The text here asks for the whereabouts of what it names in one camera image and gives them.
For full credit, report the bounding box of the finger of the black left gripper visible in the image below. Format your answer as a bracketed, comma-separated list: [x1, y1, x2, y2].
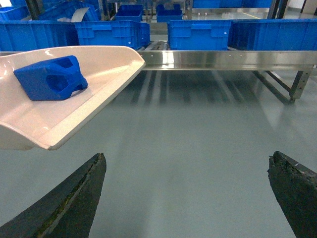
[0, 153, 106, 238]

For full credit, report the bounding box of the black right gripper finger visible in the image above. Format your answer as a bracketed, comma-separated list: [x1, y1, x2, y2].
[267, 151, 317, 238]

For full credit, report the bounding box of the beige plastic dustpan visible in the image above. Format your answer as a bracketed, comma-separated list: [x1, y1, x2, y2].
[0, 46, 146, 150]

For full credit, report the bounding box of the blue plastic part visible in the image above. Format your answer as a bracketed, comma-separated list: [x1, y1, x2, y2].
[13, 55, 88, 101]

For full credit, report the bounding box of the steel roller shelf rack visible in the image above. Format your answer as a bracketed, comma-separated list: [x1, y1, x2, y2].
[0, 0, 317, 102]

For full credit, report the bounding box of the blue crate behind right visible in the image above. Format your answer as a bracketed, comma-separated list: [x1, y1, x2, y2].
[228, 18, 317, 51]

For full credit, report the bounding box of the blue crate far left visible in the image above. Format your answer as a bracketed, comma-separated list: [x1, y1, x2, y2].
[0, 20, 79, 52]

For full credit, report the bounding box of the blue crate front right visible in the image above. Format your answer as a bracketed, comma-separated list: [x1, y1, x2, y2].
[167, 20, 232, 51]

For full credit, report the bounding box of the blue crate front left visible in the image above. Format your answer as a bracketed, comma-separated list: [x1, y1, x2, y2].
[75, 21, 143, 50]

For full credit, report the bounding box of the white curved sheet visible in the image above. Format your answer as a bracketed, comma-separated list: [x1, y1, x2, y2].
[71, 7, 89, 23]

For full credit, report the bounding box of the blue crate behind left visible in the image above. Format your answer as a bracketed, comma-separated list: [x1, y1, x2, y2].
[141, 22, 151, 47]

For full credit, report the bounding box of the blue crate far centre-left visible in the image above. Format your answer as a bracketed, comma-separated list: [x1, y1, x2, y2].
[115, 4, 144, 22]

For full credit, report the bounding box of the blue crate far centre-right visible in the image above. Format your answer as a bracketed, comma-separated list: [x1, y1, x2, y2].
[156, 4, 183, 22]

